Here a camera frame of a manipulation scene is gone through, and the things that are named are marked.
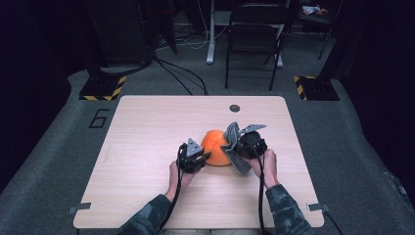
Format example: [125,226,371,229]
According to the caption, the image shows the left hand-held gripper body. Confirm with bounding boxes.
[177,138,205,174]

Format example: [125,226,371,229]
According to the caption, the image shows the left hand-held gripper cable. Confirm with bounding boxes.
[160,143,188,235]

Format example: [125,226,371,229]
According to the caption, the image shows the black folding chair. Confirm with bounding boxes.
[224,2,292,92]

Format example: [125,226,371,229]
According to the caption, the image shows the grey tape strip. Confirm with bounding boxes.
[67,202,92,215]
[306,203,331,212]

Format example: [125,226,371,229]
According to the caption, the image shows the person's left hand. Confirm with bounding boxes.
[164,160,200,203]

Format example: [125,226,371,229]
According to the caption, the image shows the colourful items on side table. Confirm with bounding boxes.
[301,4,329,17]

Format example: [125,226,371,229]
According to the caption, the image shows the thin black cable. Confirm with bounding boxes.
[324,211,347,235]

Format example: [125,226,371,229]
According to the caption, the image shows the black side table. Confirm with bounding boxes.
[298,0,344,62]

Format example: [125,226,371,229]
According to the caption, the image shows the hand-held gripper cable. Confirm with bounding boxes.
[249,140,267,235]
[160,143,188,235]

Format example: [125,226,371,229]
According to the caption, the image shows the black floor cables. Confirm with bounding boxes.
[153,57,209,96]

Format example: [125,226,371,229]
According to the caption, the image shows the black yellow striped stand base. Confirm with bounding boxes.
[78,75,127,102]
[293,75,341,102]

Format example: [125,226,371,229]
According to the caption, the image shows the white desk leg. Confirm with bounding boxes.
[206,0,217,65]

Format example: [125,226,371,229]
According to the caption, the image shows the grey cloth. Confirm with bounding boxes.
[220,121,253,175]

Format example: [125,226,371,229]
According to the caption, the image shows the right hand-held gripper cable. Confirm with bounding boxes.
[249,140,267,235]

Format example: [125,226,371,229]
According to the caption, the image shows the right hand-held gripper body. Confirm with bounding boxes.
[236,123,268,161]

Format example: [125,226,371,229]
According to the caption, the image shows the white cable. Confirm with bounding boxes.
[182,0,229,51]

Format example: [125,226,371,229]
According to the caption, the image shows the person's right hand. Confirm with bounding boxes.
[245,149,281,190]

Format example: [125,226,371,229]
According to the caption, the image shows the orange plush toy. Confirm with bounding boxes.
[200,129,233,167]

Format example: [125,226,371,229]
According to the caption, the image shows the dark cabinet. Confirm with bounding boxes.
[87,0,155,67]

